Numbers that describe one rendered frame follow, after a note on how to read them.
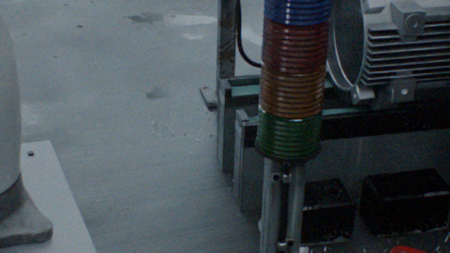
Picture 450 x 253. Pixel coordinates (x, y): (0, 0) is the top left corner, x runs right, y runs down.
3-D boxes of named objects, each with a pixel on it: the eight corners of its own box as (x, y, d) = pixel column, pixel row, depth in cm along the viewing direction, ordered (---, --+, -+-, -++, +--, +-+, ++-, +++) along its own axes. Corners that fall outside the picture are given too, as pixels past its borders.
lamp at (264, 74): (311, 87, 87) (314, 45, 85) (332, 116, 82) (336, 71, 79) (251, 93, 85) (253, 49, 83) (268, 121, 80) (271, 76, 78)
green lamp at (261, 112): (307, 128, 89) (311, 87, 87) (328, 158, 84) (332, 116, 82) (249, 133, 88) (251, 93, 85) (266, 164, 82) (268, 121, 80)
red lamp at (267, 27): (314, 45, 85) (318, 0, 82) (336, 71, 79) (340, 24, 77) (253, 49, 83) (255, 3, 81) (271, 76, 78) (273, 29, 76)
